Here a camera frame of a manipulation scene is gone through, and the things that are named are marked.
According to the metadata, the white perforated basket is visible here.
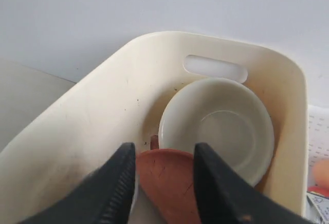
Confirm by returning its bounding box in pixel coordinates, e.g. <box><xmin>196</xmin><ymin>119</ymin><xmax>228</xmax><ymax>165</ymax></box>
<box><xmin>308</xmin><ymin>105</ymin><xmax>328</xmax><ymax>175</ymax></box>

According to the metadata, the blue milk carton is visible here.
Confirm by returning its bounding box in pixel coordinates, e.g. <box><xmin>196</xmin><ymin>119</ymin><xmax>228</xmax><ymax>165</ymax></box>
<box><xmin>306</xmin><ymin>192</ymin><xmax>328</xmax><ymax>224</ymax></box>

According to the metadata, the white ceramic bowl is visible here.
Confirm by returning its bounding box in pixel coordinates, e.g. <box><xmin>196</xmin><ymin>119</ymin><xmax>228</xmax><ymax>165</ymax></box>
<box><xmin>158</xmin><ymin>78</ymin><xmax>275</xmax><ymax>186</ymax></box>

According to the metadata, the cream plastic bin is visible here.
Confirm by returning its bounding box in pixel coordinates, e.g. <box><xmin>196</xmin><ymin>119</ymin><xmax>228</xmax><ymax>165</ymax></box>
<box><xmin>1</xmin><ymin>31</ymin><xmax>308</xmax><ymax>223</ymax></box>

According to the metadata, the brown egg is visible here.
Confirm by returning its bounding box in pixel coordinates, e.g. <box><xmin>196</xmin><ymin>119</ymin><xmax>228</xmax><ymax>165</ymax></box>
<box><xmin>313</xmin><ymin>159</ymin><xmax>329</xmax><ymax>189</ymax></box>

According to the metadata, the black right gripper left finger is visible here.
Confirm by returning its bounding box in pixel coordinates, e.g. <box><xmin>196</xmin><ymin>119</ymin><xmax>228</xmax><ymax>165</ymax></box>
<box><xmin>22</xmin><ymin>142</ymin><xmax>136</xmax><ymax>223</ymax></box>

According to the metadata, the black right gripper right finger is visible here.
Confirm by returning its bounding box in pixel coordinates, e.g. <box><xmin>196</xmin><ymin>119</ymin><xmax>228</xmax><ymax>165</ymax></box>
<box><xmin>193</xmin><ymin>143</ymin><xmax>308</xmax><ymax>224</ymax></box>

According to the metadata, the brown wooden plate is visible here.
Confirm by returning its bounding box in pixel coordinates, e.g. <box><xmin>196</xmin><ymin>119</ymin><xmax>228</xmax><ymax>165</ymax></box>
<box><xmin>136</xmin><ymin>149</ymin><xmax>201</xmax><ymax>223</ymax></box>

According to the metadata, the red toy shrimp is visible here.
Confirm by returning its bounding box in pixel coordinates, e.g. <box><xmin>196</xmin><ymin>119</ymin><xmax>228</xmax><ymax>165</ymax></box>
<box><xmin>307</xmin><ymin>185</ymin><xmax>329</xmax><ymax>198</ymax></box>

